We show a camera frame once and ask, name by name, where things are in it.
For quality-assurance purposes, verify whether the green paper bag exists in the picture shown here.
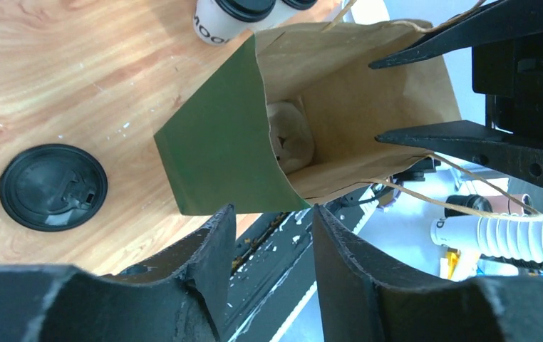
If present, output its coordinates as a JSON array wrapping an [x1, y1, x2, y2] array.
[[155, 19, 461, 215]]

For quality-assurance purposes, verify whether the single cardboard cup carrier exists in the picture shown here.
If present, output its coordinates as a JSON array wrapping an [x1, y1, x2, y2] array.
[[267, 101, 315, 175]]

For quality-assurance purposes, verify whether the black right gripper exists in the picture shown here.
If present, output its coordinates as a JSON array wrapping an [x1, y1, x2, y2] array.
[[369, 1, 543, 187]]

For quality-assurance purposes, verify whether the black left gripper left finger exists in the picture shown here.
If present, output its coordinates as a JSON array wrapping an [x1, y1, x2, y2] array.
[[0, 204, 236, 341]]

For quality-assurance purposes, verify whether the black coffee cup lid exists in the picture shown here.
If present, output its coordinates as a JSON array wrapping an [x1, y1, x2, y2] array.
[[214, 0, 276, 23]]

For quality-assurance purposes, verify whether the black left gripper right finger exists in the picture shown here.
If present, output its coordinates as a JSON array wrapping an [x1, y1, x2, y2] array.
[[313, 205, 543, 341]]

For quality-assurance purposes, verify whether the white paper coffee cup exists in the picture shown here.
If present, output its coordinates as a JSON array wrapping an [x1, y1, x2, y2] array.
[[192, 0, 277, 47]]

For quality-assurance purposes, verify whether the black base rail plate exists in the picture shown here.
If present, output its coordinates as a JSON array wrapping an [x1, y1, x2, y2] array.
[[220, 209, 316, 341]]

